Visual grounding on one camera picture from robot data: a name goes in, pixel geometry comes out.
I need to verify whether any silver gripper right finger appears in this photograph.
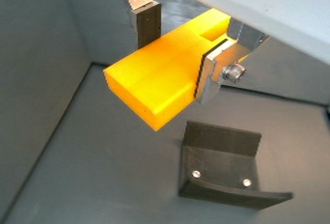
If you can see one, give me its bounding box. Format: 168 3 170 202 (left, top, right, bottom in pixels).
196 18 271 104

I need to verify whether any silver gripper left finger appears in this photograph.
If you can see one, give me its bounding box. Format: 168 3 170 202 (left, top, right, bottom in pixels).
128 0 162 48

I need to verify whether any yellow double-square peg object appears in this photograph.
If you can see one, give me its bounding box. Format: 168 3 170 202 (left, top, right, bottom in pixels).
105 9 230 130

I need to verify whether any black curved holder stand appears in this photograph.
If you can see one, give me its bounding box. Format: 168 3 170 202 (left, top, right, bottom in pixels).
180 121 295 210

